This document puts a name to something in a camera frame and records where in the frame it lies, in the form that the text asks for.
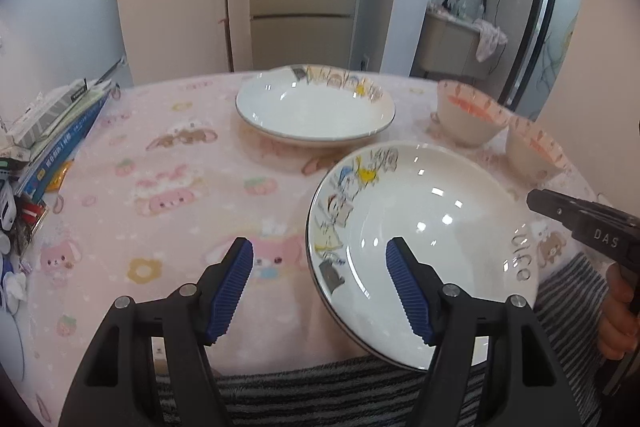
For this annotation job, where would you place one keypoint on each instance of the beige vanity cabinet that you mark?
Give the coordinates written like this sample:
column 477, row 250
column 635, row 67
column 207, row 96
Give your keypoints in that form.
column 450, row 47

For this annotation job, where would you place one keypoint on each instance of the grey patterned box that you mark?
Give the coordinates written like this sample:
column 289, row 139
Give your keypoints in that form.
column 47, row 114

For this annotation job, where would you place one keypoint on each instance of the white hanging towel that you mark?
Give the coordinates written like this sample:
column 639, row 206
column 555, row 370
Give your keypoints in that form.
column 489, row 39

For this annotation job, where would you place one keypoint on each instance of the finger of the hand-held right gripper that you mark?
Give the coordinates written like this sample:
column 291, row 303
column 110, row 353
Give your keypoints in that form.
column 550, row 206

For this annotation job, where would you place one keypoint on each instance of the dark framed glass door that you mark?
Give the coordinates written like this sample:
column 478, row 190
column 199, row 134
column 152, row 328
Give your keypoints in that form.
column 555, row 22

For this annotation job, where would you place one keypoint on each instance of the white cartoon print plate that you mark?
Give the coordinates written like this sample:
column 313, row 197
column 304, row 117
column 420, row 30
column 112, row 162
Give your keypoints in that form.
column 450, row 227
column 310, row 107

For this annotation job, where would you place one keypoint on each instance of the pile of small clutter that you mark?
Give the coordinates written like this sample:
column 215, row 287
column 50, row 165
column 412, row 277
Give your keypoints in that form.
column 20, row 212

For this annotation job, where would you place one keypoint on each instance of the black faucet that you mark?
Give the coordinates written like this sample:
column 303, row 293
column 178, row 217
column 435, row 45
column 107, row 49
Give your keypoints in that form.
column 450, row 1

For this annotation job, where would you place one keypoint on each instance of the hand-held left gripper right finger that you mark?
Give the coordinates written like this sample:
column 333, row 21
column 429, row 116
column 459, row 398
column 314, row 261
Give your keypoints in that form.
column 410, row 292

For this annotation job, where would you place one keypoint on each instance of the pink carrot print bowl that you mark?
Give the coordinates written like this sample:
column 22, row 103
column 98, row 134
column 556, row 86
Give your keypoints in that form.
column 532, row 152
column 467, row 122

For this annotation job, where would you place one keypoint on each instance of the person's right hand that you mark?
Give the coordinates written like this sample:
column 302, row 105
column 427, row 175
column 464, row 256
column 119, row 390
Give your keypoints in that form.
column 616, row 322

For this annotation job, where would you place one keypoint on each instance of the brown wooden stick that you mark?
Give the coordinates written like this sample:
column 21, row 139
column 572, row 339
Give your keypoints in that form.
column 228, row 27

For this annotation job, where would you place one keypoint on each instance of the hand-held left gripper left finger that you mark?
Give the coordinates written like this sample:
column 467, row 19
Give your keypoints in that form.
column 235, row 287

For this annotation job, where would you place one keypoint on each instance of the grey striped clothing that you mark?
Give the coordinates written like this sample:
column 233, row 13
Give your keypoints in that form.
column 325, row 397

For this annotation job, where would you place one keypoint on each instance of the blue book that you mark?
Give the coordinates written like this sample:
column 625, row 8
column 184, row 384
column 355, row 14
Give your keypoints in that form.
column 67, row 142

